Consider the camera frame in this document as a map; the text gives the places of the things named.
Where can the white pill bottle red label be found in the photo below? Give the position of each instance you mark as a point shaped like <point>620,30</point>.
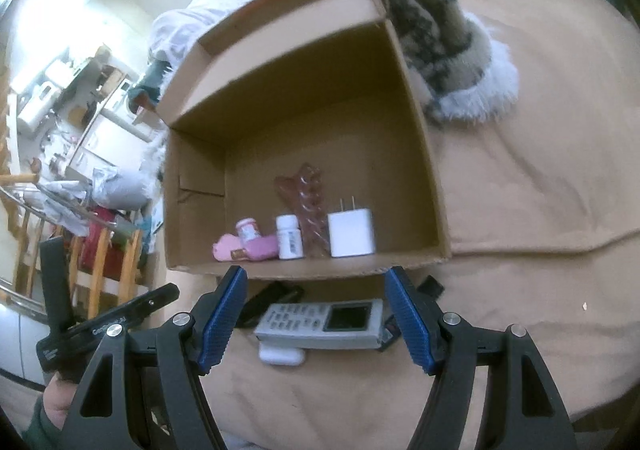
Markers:
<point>248,232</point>

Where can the thick black pen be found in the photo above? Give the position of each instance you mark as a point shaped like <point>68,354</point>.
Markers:
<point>255,310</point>

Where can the fluffy patterned blanket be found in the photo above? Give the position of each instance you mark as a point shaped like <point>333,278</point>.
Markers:
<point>440,29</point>

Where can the yellow wooden rack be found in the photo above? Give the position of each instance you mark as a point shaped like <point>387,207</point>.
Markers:
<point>102,270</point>

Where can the white pill bottle blue label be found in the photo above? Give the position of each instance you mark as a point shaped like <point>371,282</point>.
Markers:
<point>289,240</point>

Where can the white kitchen cabinet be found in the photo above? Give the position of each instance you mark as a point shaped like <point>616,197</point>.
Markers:
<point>110,144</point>

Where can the hanging white clothes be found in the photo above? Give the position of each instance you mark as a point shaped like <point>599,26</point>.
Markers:
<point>65,202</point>

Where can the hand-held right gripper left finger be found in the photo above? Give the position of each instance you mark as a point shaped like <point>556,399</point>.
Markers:
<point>220,325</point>

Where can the white earbuds case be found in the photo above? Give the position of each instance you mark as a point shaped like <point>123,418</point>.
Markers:
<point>280,356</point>

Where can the cardboard box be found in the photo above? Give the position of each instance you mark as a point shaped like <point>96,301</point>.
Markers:
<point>300,129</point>

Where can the person's left forearm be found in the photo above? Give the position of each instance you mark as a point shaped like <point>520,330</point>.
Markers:
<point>40,430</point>

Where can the grey remote control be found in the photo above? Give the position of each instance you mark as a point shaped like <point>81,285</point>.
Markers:
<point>300,325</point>

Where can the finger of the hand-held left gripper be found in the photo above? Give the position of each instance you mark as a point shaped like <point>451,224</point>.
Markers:
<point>155,300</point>
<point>55,280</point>

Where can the person's left hand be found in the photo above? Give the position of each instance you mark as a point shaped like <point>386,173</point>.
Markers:
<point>60,400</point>

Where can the grey plastic bag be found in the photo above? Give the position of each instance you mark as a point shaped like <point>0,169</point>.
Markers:
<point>122,190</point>

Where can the pink soft pouch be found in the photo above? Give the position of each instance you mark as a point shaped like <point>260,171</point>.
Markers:
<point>262,247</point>

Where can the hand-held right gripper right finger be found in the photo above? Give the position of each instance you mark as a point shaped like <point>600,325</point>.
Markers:
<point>412,325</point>

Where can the black pen metal tip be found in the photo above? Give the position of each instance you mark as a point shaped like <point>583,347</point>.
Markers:
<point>287,291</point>

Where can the long black pen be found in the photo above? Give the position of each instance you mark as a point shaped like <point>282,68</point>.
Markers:
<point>430,287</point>

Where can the white charger plug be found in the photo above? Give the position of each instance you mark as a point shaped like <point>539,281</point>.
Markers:
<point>350,232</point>

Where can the white water heater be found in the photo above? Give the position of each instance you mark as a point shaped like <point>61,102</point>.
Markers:
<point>35,104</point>

